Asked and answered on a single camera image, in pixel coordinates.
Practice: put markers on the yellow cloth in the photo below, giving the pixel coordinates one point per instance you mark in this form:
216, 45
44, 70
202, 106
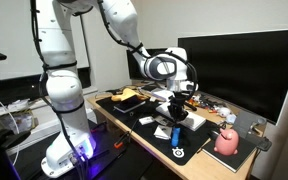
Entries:
125, 94

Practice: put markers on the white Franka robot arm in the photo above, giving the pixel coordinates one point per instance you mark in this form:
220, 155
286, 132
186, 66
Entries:
65, 90

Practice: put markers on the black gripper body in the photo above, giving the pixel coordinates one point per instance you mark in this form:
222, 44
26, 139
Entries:
178, 108

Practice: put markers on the white small figurine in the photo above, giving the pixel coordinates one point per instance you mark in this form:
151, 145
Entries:
224, 112

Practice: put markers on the grey tablet stand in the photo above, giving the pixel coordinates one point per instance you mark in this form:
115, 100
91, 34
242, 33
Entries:
245, 123

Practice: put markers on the white keyboard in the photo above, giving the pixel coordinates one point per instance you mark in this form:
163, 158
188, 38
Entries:
194, 121

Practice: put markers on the stack of white papers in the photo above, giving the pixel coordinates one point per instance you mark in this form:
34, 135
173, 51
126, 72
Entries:
159, 94

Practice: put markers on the large wide black monitor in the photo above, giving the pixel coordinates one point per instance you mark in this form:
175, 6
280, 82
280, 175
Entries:
244, 70

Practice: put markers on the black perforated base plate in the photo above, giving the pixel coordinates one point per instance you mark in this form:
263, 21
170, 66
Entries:
34, 156

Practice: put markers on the black notebook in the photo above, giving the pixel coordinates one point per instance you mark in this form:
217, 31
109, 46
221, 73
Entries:
237, 159

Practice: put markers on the black desk mat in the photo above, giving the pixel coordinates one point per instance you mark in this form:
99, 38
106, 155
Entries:
144, 133

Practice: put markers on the blue cylinder object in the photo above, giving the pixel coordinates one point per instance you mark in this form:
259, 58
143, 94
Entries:
175, 137

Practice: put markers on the white card pack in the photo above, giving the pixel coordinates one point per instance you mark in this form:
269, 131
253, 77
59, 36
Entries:
163, 132

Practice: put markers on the orange black clamp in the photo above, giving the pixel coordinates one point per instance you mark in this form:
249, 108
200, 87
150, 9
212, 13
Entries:
121, 141

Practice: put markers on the smaller black monitor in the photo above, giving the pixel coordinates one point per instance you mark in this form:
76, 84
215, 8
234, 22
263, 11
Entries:
134, 68

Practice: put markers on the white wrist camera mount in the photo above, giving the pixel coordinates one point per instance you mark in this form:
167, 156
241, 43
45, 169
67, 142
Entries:
179, 86

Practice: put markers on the white black card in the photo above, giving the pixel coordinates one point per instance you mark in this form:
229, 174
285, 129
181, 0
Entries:
162, 120

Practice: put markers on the small white box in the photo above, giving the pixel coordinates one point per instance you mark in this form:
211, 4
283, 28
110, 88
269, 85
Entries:
146, 120

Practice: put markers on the pink pig toy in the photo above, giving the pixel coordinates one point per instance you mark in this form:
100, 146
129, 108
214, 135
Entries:
226, 142

